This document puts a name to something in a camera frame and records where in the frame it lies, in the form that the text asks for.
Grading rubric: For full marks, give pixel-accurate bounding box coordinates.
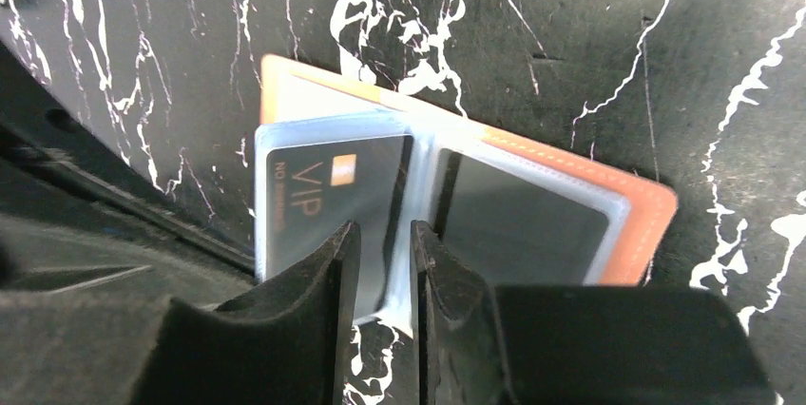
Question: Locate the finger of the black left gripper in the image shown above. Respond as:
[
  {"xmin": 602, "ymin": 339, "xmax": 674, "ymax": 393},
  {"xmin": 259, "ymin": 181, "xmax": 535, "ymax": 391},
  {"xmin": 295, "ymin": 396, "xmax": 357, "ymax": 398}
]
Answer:
[{"xmin": 1, "ymin": 131, "xmax": 253, "ymax": 309}]

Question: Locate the black credit card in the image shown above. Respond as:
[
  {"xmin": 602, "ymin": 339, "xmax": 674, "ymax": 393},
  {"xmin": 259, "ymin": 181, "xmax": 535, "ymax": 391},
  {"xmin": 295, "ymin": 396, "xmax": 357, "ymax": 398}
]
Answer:
[
  {"xmin": 432, "ymin": 148, "xmax": 609, "ymax": 284},
  {"xmin": 256, "ymin": 133, "xmax": 413, "ymax": 318}
]

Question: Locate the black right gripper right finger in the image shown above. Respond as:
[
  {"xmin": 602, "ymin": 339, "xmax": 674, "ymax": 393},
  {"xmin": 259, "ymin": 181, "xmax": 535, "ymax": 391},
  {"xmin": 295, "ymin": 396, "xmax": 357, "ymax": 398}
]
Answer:
[{"xmin": 410, "ymin": 221, "xmax": 503, "ymax": 404}]

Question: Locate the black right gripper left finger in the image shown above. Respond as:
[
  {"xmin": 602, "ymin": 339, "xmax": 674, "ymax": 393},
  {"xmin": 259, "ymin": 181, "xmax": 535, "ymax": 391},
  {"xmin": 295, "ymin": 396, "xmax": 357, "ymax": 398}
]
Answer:
[{"xmin": 135, "ymin": 222, "xmax": 361, "ymax": 404}]

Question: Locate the brown leather card holder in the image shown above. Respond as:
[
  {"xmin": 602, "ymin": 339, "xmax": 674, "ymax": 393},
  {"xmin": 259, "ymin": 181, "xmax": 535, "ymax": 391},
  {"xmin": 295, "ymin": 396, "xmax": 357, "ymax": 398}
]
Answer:
[{"xmin": 254, "ymin": 54, "xmax": 678, "ymax": 334}]

